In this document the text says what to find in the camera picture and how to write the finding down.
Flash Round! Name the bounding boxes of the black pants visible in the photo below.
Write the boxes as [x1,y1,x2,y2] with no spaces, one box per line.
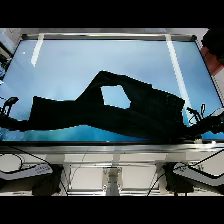
[28,70,186,143]

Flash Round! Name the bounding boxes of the silver frame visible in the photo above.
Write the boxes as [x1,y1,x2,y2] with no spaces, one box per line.
[0,32,224,197]

